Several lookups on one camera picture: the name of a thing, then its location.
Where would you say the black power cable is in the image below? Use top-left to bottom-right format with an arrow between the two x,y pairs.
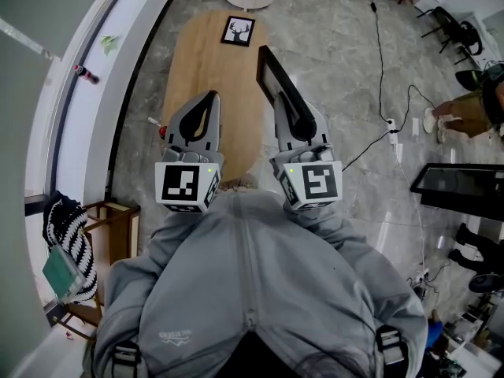
395,83 -> 436,133
341,130 -> 393,172
369,0 -> 395,124

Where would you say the deer picture frame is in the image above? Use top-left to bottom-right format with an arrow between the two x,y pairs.
220,15 -> 256,48

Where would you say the wooden coffee table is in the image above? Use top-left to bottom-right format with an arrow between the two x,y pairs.
161,9 -> 271,184

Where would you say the white power strip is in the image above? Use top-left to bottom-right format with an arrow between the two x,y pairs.
385,118 -> 405,163

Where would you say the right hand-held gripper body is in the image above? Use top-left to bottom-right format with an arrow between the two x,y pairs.
269,143 -> 343,213

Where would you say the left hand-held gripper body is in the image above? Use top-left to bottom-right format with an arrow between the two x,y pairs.
154,146 -> 226,214

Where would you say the black metal chair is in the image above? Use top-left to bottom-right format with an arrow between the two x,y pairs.
452,20 -> 484,65
417,6 -> 461,54

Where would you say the black framed screen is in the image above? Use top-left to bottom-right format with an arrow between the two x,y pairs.
409,162 -> 504,222

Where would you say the white window sill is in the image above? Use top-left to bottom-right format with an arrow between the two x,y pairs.
23,0 -> 186,212

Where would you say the green box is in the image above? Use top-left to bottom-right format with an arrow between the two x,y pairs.
42,245 -> 87,305

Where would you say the person's grey hoodie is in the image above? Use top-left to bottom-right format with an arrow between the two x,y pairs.
92,189 -> 429,378

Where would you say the wooden side shelf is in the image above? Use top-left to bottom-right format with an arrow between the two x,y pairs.
50,201 -> 142,340

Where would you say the small black picture frame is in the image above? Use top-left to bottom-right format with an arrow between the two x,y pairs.
255,44 -> 318,141

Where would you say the person's left forearm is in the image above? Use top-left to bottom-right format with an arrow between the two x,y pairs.
149,209 -> 221,267

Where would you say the green paper leaf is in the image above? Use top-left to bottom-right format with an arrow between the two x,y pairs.
100,34 -> 121,57

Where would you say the grey harness strap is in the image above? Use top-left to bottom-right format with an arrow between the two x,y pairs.
376,326 -> 405,365
112,340 -> 142,378

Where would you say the black green bag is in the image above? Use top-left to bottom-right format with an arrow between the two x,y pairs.
455,61 -> 504,94

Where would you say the person's right forearm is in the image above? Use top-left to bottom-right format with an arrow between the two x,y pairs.
293,206 -> 375,263

